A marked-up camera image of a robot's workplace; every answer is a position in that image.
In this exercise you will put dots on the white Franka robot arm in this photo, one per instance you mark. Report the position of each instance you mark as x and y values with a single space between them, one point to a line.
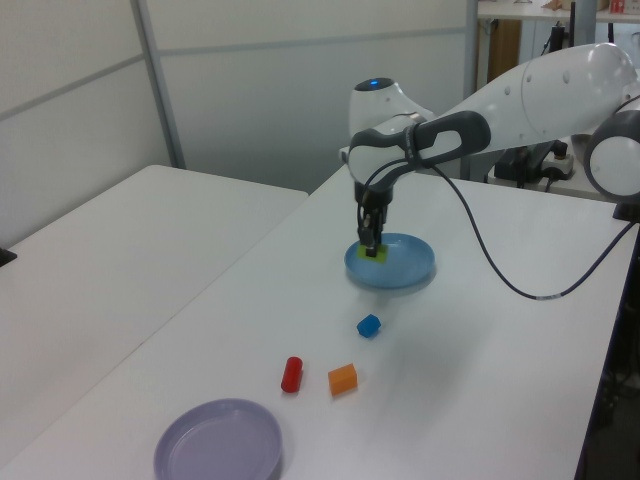
540 100

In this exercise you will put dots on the green rectangular block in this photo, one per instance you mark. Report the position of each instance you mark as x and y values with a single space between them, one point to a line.
382 255

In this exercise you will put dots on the grey partition corner post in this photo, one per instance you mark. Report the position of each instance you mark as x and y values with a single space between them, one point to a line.
160 90

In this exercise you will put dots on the red cylinder block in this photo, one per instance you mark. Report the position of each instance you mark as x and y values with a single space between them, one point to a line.
291 375

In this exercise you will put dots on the brown wooden cabinet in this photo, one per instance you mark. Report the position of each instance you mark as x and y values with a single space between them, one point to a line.
504 50

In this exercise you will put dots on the orange rectangular block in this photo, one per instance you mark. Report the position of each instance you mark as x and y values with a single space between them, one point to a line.
343 380

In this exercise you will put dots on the white emergency stop button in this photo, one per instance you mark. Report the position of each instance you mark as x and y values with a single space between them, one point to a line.
562 162

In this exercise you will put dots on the blue plastic plate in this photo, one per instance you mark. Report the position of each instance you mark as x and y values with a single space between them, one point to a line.
405 265

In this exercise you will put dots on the purple plastic plate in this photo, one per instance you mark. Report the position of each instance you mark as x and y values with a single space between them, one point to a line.
217 445

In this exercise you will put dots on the black box on desk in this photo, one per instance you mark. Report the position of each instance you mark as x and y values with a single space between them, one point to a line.
520 167

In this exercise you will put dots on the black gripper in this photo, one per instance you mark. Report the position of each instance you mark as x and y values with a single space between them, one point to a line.
374 207

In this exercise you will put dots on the blue block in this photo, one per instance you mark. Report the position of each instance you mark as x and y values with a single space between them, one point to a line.
369 326

